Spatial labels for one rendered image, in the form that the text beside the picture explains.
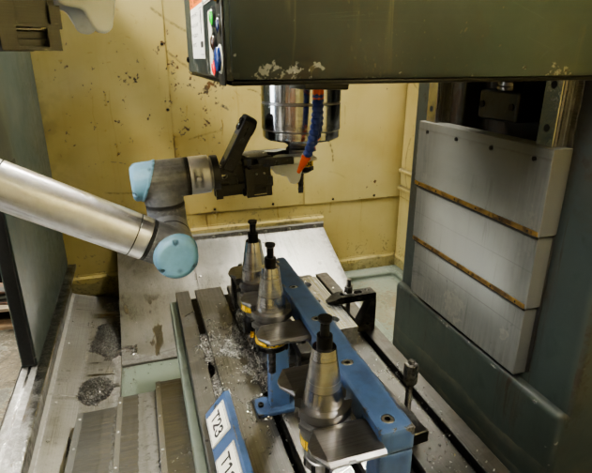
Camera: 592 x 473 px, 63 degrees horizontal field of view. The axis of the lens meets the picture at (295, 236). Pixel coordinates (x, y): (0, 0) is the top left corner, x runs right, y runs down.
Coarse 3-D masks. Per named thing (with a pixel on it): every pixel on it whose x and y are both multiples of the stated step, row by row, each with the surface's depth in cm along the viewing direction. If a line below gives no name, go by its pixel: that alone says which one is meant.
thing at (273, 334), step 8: (296, 320) 71; (264, 328) 69; (272, 328) 69; (280, 328) 69; (288, 328) 69; (296, 328) 69; (304, 328) 69; (256, 336) 68; (264, 336) 67; (272, 336) 67; (280, 336) 67; (288, 336) 67; (296, 336) 67; (304, 336) 67; (272, 344) 66; (280, 344) 66
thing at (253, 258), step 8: (248, 248) 80; (256, 248) 80; (248, 256) 80; (256, 256) 80; (248, 264) 80; (256, 264) 80; (248, 272) 81; (256, 272) 80; (248, 280) 81; (256, 280) 81
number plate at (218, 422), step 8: (216, 408) 94; (224, 408) 92; (216, 416) 92; (224, 416) 90; (208, 424) 93; (216, 424) 91; (224, 424) 88; (216, 432) 89; (224, 432) 87; (216, 440) 88
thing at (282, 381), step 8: (288, 368) 60; (296, 368) 60; (304, 368) 60; (280, 376) 59; (288, 376) 59; (296, 376) 59; (304, 376) 59; (280, 384) 58; (288, 384) 57; (296, 384) 57; (304, 384) 57; (288, 392) 56
